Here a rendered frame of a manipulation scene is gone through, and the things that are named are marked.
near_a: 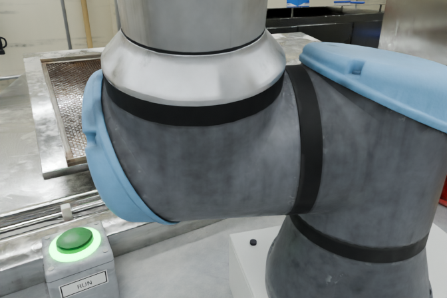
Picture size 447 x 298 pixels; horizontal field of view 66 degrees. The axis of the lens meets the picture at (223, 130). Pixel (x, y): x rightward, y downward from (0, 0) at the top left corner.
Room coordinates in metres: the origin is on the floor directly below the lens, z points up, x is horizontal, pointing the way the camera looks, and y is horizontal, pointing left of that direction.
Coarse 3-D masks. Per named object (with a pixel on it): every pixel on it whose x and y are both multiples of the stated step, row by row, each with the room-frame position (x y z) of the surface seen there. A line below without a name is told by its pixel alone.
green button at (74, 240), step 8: (64, 232) 0.33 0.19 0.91; (72, 232) 0.33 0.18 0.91; (80, 232) 0.33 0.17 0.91; (88, 232) 0.33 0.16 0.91; (64, 240) 0.31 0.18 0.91; (72, 240) 0.31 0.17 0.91; (80, 240) 0.31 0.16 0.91; (88, 240) 0.32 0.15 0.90; (64, 248) 0.30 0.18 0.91; (72, 248) 0.30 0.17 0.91; (80, 248) 0.30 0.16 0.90
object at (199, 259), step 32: (224, 224) 0.45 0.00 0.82; (256, 224) 0.45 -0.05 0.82; (128, 256) 0.38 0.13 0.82; (160, 256) 0.38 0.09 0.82; (192, 256) 0.38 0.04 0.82; (224, 256) 0.38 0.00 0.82; (32, 288) 0.33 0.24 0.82; (128, 288) 0.33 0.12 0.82; (160, 288) 0.33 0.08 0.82; (192, 288) 0.33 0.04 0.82; (224, 288) 0.33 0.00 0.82
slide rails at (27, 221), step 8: (96, 200) 0.48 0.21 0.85; (72, 208) 0.45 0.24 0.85; (80, 208) 0.45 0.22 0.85; (88, 208) 0.45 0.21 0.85; (32, 216) 0.43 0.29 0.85; (40, 216) 0.43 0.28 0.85; (48, 216) 0.43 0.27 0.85; (56, 216) 0.43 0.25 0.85; (0, 224) 0.41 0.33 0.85; (8, 224) 0.41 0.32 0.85; (16, 224) 0.41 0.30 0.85; (24, 224) 0.41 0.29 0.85; (32, 224) 0.42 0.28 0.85; (56, 224) 0.41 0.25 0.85; (0, 232) 0.40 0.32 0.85; (0, 240) 0.38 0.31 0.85
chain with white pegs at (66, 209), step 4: (64, 204) 0.44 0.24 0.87; (68, 204) 0.44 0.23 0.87; (64, 208) 0.43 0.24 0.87; (68, 208) 0.43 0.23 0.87; (64, 212) 0.42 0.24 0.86; (68, 212) 0.43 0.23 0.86; (64, 216) 0.42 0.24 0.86; (68, 216) 0.43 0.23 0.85; (72, 216) 0.43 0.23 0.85; (80, 216) 0.45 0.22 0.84; (64, 220) 0.42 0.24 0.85; (52, 224) 0.43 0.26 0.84; (36, 228) 0.42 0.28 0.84; (24, 232) 0.41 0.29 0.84; (8, 236) 0.40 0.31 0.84
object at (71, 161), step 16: (80, 64) 0.97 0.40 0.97; (48, 80) 0.84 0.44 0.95; (64, 80) 0.86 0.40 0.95; (64, 96) 0.77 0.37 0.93; (80, 96) 0.78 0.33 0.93; (64, 112) 0.70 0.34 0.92; (64, 128) 0.63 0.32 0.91; (80, 128) 0.64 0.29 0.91; (64, 144) 0.58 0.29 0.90; (80, 144) 0.59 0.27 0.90; (80, 160) 0.53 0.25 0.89
